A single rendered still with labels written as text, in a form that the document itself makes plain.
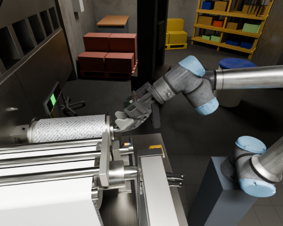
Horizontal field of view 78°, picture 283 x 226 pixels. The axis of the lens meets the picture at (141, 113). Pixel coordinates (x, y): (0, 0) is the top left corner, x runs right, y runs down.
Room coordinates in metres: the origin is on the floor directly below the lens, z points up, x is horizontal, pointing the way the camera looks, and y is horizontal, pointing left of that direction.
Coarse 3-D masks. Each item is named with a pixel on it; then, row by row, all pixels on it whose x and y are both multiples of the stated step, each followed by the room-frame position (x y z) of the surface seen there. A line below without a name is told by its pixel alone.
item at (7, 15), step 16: (16, 0) 0.82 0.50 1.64; (32, 0) 0.98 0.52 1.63; (48, 0) 1.21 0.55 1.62; (0, 16) 0.67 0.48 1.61; (16, 16) 0.78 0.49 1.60; (32, 16) 0.99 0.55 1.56; (48, 16) 1.14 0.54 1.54; (0, 32) 0.69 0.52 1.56; (16, 32) 0.83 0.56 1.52; (32, 32) 0.87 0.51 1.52; (48, 32) 1.14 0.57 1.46; (0, 48) 0.68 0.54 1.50; (16, 48) 0.69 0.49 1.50; (32, 48) 0.82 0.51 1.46; (0, 64) 0.56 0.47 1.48; (16, 64) 0.64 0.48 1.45; (0, 80) 0.52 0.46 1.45
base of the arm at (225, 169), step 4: (224, 160) 0.60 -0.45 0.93; (228, 160) 0.56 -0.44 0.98; (224, 164) 0.56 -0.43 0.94; (228, 164) 0.54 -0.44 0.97; (232, 164) 0.52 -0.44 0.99; (224, 168) 0.54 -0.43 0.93; (228, 168) 0.53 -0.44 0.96; (232, 168) 0.51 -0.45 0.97; (224, 172) 0.53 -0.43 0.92; (228, 172) 0.51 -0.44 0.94; (232, 172) 0.50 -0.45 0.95; (236, 172) 0.50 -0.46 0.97; (224, 176) 0.52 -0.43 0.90; (228, 176) 0.50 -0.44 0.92; (232, 176) 0.50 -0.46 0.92; (236, 176) 0.49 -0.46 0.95; (232, 180) 0.48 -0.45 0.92; (236, 180) 0.48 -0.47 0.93
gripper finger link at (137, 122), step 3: (144, 117) 0.46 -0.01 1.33; (135, 120) 0.46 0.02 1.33; (138, 120) 0.45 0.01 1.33; (141, 120) 0.45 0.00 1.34; (132, 123) 0.45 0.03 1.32; (135, 123) 0.44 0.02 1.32; (138, 123) 0.44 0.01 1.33; (129, 126) 0.45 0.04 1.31; (132, 126) 0.44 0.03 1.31; (135, 126) 0.44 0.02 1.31; (126, 129) 0.45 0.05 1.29; (129, 129) 0.44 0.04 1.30; (132, 129) 0.44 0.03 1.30
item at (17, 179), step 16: (16, 144) 0.23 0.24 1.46; (32, 144) 0.23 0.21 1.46; (48, 144) 0.23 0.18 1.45; (64, 144) 0.23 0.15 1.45; (80, 144) 0.23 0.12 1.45; (96, 144) 0.24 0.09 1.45; (0, 160) 0.19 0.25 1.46; (16, 160) 0.19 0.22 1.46; (32, 160) 0.19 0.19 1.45; (48, 160) 0.19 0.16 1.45; (64, 160) 0.20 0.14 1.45; (80, 160) 0.21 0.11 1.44; (0, 176) 0.16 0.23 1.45; (16, 176) 0.16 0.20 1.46; (32, 176) 0.16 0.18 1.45; (48, 176) 0.16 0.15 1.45; (64, 176) 0.16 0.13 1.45; (80, 176) 0.17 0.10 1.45
